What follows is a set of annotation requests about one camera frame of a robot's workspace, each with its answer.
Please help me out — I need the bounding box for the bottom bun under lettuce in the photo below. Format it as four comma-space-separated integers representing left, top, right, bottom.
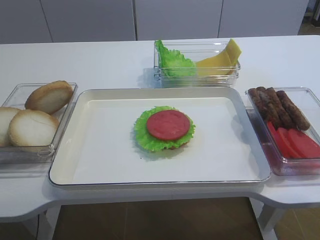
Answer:
163, 141, 190, 150

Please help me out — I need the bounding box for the grey table leg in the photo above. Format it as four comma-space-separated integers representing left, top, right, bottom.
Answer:
257, 203, 286, 240

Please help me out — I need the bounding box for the clear lettuce cheese container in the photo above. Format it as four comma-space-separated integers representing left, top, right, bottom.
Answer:
154, 40, 241, 88

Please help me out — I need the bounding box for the bun half front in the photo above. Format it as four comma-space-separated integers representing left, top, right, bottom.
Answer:
8, 109, 59, 147

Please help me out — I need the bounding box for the brown meat patty middle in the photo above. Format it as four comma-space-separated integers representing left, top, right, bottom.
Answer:
266, 87, 296, 129

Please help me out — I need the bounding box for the bun half far left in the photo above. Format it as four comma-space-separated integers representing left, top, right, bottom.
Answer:
0, 107, 21, 147

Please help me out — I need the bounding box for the brown meat patty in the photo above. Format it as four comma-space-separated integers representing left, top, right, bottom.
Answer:
266, 87, 296, 129
276, 90, 311, 131
248, 86, 284, 129

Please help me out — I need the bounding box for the lettuce leaf on burger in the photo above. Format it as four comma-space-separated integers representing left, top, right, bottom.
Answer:
134, 106, 196, 152

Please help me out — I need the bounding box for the tomato slice left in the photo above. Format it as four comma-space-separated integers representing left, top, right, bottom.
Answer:
266, 121, 291, 159

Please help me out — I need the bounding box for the clear bun container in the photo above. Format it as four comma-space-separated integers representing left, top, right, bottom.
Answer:
0, 82, 78, 164

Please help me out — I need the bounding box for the brown meat patty right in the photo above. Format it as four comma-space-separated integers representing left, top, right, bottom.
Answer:
276, 90, 311, 131

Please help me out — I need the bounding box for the brown meat patty left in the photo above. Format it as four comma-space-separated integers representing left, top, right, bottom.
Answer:
248, 86, 284, 129

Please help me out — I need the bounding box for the white metal serving tray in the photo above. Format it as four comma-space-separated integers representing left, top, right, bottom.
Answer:
49, 87, 271, 187

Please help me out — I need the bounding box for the tomato slice right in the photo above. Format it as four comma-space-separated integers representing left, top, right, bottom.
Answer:
287, 129, 320, 159

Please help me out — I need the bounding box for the clear patty tomato container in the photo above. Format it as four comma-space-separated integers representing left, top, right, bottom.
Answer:
246, 87, 320, 176

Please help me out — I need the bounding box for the yellow cheese slice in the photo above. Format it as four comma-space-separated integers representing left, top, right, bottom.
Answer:
195, 38, 242, 76

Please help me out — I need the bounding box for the tomato slice middle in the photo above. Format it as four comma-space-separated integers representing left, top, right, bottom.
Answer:
276, 127, 302, 159

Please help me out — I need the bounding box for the tomato slice on burger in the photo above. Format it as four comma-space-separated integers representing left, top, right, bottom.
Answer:
146, 110, 191, 141

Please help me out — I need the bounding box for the upright bun half back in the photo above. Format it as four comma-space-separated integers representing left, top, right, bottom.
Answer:
24, 80, 73, 115

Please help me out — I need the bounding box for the green lettuce leaf in container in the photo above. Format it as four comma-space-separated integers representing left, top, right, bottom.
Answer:
155, 40, 196, 78

